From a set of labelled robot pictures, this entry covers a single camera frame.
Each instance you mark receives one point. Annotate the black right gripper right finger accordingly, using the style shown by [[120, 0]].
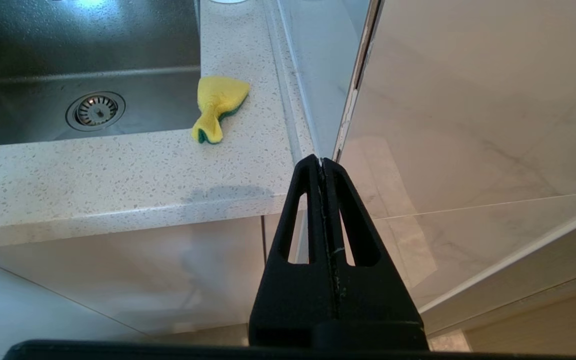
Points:
[[378, 310]]

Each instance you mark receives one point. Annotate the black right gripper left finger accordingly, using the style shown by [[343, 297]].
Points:
[[293, 310]]

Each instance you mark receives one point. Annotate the yellow green sponge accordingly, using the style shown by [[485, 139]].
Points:
[[218, 97]]

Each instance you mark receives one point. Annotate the stainless steel sink basin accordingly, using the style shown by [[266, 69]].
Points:
[[93, 50]]

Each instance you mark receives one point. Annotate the round metal drain strainer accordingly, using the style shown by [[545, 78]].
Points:
[[95, 111]]

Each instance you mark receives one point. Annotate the small white plate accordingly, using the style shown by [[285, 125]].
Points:
[[228, 1]]

